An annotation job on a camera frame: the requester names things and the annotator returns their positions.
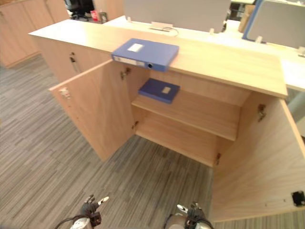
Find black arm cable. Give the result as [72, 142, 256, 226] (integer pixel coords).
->
[53, 216, 79, 229]

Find light wooden office cabinet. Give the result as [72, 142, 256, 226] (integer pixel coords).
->
[28, 19, 289, 167]

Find white desk cable box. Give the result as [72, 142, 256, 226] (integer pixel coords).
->
[151, 21, 173, 31]

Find wooden cabinet door with latch plate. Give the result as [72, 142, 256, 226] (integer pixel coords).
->
[49, 59, 138, 163]

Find black office chair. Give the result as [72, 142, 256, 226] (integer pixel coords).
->
[63, 0, 95, 21]

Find blue folder with white label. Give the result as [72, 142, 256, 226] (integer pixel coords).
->
[138, 78, 181, 105]

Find grey desk cable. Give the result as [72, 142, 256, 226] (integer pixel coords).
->
[163, 27, 180, 37]

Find wooden wall cabinets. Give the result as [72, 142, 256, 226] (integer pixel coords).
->
[0, 0, 69, 69]

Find silver cabinet door handle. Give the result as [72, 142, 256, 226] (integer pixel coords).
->
[69, 56, 81, 73]

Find grey desk divider panel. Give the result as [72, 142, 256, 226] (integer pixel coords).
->
[122, 0, 232, 33]

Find white latch plate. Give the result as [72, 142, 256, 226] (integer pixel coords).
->
[59, 87, 71, 99]

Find black door lock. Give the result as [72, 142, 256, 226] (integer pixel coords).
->
[292, 190, 305, 207]

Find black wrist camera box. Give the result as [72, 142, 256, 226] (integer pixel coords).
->
[91, 212, 102, 226]

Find blue folder with black ring hole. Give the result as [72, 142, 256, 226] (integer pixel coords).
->
[111, 38, 180, 73]

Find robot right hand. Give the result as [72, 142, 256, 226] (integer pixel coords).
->
[176, 201, 207, 223]

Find wooden cabinet door with black lock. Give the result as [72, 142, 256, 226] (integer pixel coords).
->
[211, 92, 305, 223]

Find grey divider panel blue edge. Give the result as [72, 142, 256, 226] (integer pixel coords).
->
[242, 0, 305, 49]

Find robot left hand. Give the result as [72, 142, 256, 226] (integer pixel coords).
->
[80, 194, 110, 218]

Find wooden cabinet shelf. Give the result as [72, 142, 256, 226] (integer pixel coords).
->
[132, 88, 240, 141]

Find brown cardboard box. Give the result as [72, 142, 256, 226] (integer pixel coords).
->
[238, 4, 256, 33]

